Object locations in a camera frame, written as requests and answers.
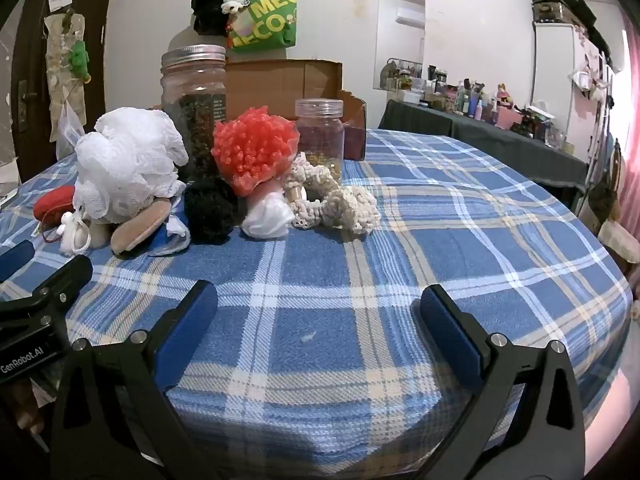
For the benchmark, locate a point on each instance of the black hanging bag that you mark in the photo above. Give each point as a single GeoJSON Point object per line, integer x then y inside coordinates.
{"type": "Point", "coordinates": [207, 5]}

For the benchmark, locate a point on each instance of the blue plaid blanket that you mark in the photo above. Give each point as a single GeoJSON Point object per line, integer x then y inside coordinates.
{"type": "Point", "coordinates": [350, 285]}

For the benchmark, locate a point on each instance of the red fabric pouch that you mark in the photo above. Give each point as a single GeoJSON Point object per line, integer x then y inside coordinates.
{"type": "Point", "coordinates": [52, 202]}

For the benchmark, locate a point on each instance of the hanging clear plastic bag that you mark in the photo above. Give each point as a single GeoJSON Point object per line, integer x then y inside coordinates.
{"type": "Point", "coordinates": [70, 130]}

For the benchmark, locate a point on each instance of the white cabinet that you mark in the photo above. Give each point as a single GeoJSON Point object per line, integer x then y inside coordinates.
{"type": "Point", "coordinates": [555, 70]}

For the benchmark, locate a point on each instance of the black fuzzy scrunchie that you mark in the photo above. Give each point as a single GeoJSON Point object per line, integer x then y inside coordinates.
{"type": "Point", "coordinates": [210, 210]}

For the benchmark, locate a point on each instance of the cluttered side table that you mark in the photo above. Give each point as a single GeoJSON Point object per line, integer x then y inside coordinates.
{"type": "Point", "coordinates": [465, 97]}

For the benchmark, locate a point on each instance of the green tote bag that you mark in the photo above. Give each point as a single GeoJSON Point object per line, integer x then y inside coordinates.
{"type": "Point", "coordinates": [270, 15]}

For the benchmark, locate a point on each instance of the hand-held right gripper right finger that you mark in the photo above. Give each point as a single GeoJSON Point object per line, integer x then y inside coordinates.
{"type": "Point", "coordinates": [450, 332]}

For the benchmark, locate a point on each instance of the large glass jar metal lid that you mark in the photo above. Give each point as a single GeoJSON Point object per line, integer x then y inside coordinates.
{"type": "Point", "coordinates": [192, 90]}

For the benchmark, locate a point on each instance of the person's left hand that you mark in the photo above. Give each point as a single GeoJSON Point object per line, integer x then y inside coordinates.
{"type": "Point", "coordinates": [22, 405]}

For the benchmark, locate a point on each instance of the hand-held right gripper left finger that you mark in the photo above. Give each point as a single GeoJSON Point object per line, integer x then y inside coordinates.
{"type": "Point", "coordinates": [187, 325]}

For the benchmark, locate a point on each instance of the cream crochet scrunchie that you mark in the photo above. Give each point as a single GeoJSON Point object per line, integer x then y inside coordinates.
{"type": "Point", "coordinates": [350, 207]}

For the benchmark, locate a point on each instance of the dark brown door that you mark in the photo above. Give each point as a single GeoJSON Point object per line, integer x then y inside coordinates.
{"type": "Point", "coordinates": [102, 20]}

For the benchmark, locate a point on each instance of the red foam net sleeve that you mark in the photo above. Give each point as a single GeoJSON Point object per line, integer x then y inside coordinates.
{"type": "Point", "coordinates": [250, 145]}

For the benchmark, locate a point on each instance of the tan round powder puff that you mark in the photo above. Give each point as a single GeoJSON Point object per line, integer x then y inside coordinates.
{"type": "Point", "coordinates": [140, 225]}

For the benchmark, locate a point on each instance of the tall wall mirror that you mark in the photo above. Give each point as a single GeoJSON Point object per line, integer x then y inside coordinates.
{"type": "Point", "coordinates": [400, 50]}

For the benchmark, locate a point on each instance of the green plush toy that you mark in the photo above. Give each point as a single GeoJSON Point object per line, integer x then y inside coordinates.
{"type": "Point", "coordinates": [79, 60]}

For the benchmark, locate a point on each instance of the cardboard box red inside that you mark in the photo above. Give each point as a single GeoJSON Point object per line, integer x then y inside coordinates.
{"type": "Point", "coordinates": [280, 80]}

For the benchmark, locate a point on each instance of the pink curtain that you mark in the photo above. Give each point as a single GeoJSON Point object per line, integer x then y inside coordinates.
{"type": "Point", "coordinates": [631, 110]}

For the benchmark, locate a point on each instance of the hanging fabric organizer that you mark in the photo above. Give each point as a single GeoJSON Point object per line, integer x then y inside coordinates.
{"type": "Point", "coordinates": [55, 60]}

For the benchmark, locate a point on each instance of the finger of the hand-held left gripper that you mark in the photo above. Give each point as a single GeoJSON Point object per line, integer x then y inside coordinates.
{"type": "Point", "coordinates": [15, 260]}
{"type": "Point", "coordinates": [65, 282]}

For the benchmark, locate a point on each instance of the small clear plastic jar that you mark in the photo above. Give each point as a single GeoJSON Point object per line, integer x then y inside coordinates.
{"type": "Point", "coordinates": [320, 135]}

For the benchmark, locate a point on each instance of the small white plush charm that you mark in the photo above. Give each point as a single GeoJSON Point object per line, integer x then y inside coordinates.
{"type": "Point", "coordinates": [234, 4]}

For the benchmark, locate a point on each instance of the white soft wrap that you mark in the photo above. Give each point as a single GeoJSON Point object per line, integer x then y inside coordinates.
{"type": "Point", "coordinates": [267, 220]}

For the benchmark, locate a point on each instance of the dark bag on cabinet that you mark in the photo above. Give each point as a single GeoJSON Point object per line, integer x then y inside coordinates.
{"type": "Point", "coordinates": [550, 7]}

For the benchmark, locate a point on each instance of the white mesh bath loofah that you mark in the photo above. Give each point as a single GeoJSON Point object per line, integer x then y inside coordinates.
{"type": "Point", "coordinates": [130, 160]}

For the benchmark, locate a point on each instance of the blue white cloth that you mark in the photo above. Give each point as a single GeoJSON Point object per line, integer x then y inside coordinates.
{"type": "Point", "coordinates": [172, 242]}

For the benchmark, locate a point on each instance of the table with dark cloth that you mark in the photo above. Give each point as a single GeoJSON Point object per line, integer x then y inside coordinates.
{"type": "Point", "coordinates": [500, 145]}

